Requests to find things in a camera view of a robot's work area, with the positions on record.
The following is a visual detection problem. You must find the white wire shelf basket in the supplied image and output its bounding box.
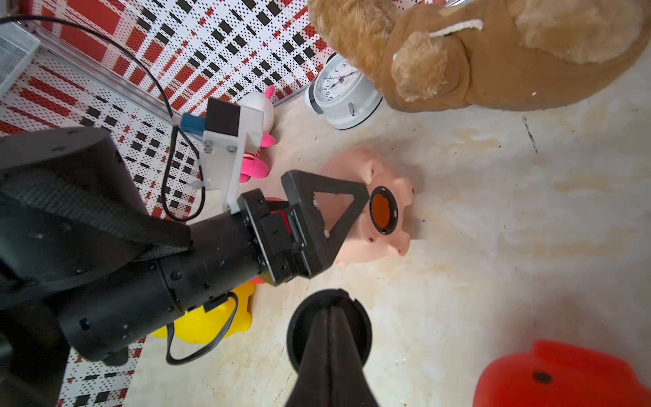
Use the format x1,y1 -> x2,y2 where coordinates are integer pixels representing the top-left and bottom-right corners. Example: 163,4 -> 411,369
0,23 -> 41,97

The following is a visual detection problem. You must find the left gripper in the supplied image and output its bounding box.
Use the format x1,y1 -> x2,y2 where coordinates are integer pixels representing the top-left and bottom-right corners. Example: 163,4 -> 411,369
237,170 -> 371,287

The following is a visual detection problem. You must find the pink white plush pig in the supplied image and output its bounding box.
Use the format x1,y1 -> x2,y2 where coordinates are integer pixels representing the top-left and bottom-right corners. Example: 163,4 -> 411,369
238,86 -> 276,183

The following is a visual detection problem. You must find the left camera cable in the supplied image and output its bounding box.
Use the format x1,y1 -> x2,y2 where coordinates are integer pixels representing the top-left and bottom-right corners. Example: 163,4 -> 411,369
0,14 -> 240,366

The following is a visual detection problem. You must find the yellow piggy bank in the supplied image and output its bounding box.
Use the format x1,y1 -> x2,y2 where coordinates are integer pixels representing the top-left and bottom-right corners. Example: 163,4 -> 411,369
174,283 -> 256,345

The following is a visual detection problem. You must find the white alarm clock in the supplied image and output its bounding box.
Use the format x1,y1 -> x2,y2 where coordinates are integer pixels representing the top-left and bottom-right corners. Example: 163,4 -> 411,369
304,54 -> 382,130

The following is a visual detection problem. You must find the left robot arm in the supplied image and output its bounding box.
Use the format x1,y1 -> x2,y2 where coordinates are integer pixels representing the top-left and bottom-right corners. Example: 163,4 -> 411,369
1,127 -> 369,406

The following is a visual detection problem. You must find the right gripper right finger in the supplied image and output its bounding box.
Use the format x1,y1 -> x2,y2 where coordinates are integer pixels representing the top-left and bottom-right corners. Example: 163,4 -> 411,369
329,307 -> 378,406

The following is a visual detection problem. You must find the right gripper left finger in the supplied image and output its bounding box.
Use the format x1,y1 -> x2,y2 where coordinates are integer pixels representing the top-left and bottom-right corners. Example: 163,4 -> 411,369
286,310 -> 331,406

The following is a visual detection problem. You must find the brown teddy bear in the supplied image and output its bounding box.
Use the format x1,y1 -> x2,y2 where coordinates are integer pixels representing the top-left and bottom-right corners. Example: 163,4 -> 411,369
308,0 -> 650,113

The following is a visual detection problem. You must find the pink piggy bank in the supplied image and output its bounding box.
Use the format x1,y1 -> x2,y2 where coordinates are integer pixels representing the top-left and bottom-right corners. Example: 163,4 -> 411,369
318,149 -> 415,266

